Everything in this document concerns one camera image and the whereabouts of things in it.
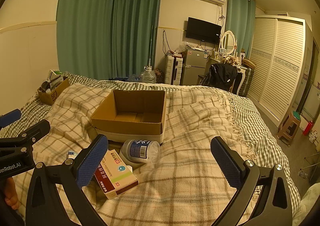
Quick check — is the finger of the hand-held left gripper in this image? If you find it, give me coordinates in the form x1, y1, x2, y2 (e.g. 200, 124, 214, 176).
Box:
0, 119, 51, 152
0, 109, 22, 128

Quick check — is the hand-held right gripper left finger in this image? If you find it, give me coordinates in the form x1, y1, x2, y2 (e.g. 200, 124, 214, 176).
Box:
25, 134, 110, 226

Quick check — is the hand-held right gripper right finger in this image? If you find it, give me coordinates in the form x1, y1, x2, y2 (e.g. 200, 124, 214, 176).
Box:
210, 136, 293, 226

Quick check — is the red and white medicine box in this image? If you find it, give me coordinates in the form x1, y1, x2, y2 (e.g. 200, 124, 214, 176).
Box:
93, 149, 139, 200

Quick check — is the white jar with blue label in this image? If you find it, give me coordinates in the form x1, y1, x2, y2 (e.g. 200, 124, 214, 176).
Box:
119, 139, 161, 167

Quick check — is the brown cardboard box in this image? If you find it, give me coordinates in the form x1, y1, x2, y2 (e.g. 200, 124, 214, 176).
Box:
90, 89, 167, 145

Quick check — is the person's left hand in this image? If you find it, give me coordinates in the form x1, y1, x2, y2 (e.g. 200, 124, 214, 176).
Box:
4, 178, 20, 208

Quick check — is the small cardboard box with clutter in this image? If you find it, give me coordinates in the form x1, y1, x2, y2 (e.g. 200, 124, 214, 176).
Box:
37, 75, 71, 106

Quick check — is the green checked bed sheet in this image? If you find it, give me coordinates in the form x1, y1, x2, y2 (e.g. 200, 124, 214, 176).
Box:
0, 72, 290, 166

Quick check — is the green and white carton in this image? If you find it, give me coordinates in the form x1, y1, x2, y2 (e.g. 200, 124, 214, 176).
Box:
48, 69, 65, 82

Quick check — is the brown plastic stool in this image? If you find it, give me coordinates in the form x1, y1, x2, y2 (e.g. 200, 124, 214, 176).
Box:
276, 111, 303, 147

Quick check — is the metal drying rack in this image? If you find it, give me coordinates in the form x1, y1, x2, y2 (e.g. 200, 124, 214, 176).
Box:
297, 150, 320, 182

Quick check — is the white dressing table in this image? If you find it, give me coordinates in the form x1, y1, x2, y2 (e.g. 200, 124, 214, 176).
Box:
209, 55, 248, 97

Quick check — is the dark suitcase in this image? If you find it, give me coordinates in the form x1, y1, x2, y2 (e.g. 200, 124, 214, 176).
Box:
243, 65, 255, 94

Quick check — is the chair with black jacket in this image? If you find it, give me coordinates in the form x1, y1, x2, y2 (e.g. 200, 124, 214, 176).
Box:
198, 63, 238, 92

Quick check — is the red fire extinguisher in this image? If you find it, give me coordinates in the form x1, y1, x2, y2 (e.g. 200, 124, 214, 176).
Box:
302, 120, 314, 137

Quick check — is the white pillow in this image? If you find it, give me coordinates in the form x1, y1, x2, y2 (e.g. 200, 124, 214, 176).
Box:
292, 183, 320, 226

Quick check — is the silver mini fridge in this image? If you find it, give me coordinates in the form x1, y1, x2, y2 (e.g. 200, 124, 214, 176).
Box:
182, 48, 213, 86

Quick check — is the clear water jug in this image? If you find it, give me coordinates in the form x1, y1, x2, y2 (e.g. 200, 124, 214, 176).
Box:
140, 65, 157, 84

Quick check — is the white suitcase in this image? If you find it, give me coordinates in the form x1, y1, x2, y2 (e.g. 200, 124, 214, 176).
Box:
163, 54, 184, 86

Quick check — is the dark patterned bag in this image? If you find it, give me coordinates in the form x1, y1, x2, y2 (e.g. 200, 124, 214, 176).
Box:
153, 68, 165, 84

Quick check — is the white louvred wardrobe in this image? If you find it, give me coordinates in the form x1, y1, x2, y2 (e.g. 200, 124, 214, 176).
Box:
246, 15, 307, 127

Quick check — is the oval white vanity mirror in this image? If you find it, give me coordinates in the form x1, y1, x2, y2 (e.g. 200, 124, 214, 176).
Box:
220, 30, 237, 55

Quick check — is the wide green curtain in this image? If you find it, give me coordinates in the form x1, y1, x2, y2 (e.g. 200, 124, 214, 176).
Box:
57, 0, 163, 82

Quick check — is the white mop pole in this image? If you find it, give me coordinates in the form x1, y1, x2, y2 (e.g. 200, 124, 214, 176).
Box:
147, 24, 154, 69

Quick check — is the narrow green curtain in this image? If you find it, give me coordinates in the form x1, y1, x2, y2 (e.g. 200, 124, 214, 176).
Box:
224, 0, 257, 59

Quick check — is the black wall television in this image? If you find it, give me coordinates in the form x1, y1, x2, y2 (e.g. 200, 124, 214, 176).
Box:
185, 17, 222, 45

